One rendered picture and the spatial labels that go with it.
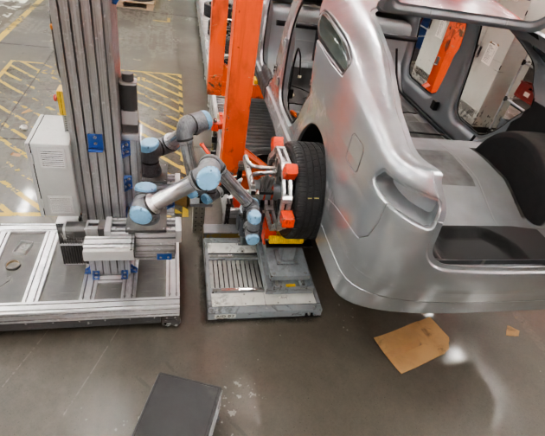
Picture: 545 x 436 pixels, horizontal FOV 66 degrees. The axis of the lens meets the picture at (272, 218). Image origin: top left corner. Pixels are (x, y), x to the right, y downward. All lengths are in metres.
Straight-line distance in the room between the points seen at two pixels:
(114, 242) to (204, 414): 1.03
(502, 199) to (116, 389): 2.80
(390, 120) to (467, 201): 1.30
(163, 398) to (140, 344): 0.68
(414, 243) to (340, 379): 1.31
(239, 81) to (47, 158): 1.25
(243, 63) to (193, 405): 2.02
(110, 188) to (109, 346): 1.02
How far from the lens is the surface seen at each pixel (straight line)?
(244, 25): 2.78
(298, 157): 2.58
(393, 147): 1.86
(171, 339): 2.94
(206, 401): 2.32
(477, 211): 3.13
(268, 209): 3.00
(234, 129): 3.02
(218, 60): 4.86
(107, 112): 2.34
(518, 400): 3.46
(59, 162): 2.48
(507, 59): 7.00
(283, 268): 3.14
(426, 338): 3.39
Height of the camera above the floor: 2.39
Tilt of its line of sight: 37 degrees down
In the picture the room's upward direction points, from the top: 11 degrees clockwise
